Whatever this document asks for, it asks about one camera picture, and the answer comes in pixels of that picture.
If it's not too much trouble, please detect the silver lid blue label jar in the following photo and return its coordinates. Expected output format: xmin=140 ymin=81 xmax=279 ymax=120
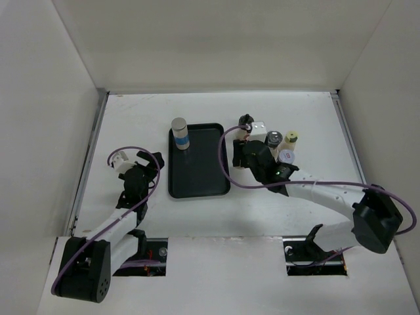
xmin=171 ymin=117 xmax=190 ymax=150

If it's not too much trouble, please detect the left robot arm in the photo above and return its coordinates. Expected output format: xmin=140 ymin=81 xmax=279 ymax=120
xmin=51 ymin=148 xmax=164 ymax=303

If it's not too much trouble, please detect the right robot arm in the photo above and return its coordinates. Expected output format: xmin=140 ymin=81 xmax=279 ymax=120
xmin=232 ymin=140 xmax=402 ymax=260

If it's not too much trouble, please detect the black flip cap spice bottle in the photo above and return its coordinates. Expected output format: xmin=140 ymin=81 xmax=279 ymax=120
xmin=264 ymin=131 xmax=283 ymax=159

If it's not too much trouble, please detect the red label clear lid jar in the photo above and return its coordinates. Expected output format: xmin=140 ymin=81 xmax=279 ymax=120
xmin=278 ymin=149 xmax=295 ymax=164

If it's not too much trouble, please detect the black knob cap spice bottle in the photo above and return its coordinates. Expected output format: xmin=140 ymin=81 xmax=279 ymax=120
xmin=236 ymin=114 xmax=254 ymax=140

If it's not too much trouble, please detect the yellow cap spice bottle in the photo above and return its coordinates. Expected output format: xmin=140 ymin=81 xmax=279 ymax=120
xmin=279 ymin=131 xmax=299 ymax=152

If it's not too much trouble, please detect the black rectangular plastic tray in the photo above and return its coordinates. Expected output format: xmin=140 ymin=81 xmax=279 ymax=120
xmin=167 ymin=123 xmax=230 ymax=199

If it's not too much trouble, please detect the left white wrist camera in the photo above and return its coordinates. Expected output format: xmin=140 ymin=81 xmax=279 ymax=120
xmin=111 ymin=151 xmax=135 ymax=174

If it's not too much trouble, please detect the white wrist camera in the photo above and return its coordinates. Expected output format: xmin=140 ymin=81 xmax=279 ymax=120
xmin=111 ymin=151 xmax=135 ymax=174
xmin=248 ymin=121 xmax=267 ymax=142

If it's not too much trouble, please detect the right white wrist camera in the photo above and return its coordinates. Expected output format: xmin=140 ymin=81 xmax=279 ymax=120
xmin=248 ymin=121 xmax=267 ymax=142

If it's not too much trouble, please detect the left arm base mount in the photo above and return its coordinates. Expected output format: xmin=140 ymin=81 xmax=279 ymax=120
xmin=114 ymin=230 xmax=169 ymax=277

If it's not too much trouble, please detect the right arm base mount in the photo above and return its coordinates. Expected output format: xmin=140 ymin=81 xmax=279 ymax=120
xmin=282 ymin=224 xmax=347 ymax=276

